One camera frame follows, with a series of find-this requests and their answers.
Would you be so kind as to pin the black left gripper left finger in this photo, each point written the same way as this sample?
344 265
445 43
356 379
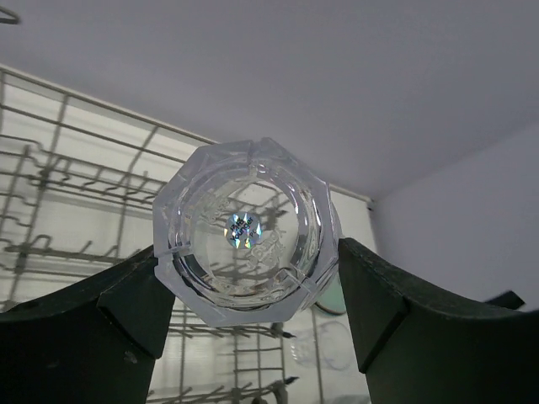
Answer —
95 341

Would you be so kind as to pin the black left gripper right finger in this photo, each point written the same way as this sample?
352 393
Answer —
418 343

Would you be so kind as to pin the teal floral plate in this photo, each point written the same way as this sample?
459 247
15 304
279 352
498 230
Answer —
331 301

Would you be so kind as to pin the grey wire dish rack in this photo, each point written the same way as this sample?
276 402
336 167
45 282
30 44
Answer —
110 248

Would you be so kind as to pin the clear faceted glass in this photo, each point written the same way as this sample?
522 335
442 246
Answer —
244 232
328 345

